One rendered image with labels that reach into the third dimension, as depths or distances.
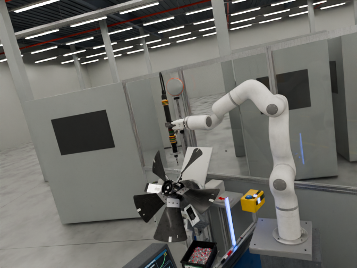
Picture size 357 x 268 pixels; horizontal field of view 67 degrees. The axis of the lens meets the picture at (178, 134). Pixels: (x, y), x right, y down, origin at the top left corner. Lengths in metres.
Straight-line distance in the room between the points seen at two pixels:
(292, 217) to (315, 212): 0.75
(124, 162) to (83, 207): 1.04
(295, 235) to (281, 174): 0.39
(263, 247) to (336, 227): 0.85
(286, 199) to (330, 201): 0.76
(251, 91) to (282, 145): 0.32
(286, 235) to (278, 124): 0.62
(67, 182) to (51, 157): 0.45
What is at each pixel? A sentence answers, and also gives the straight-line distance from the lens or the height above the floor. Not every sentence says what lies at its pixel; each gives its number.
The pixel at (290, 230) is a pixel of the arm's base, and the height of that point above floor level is 1.03.
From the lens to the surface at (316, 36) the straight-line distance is 2.04.
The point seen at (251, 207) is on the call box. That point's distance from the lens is 1.95.
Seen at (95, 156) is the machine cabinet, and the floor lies 1.09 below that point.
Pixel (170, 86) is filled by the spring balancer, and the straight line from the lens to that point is 2.46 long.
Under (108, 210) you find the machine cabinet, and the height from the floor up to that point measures 0.22.
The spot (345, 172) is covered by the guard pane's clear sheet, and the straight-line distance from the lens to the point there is 2.19.
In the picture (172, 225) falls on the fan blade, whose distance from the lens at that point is 1.92.
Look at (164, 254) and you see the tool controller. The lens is 1.29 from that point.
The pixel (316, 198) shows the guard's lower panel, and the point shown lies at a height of 0.89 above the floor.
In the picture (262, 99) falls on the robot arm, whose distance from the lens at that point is 1.41.
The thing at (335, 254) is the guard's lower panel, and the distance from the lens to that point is 2.53.
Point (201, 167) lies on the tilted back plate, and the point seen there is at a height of 1.23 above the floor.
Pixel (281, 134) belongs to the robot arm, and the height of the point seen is 1.57.
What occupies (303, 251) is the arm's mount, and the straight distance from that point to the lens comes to 1.65.
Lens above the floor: 1.95
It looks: 11 degrees down
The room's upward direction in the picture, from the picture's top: 11 degrees counter-clockwise
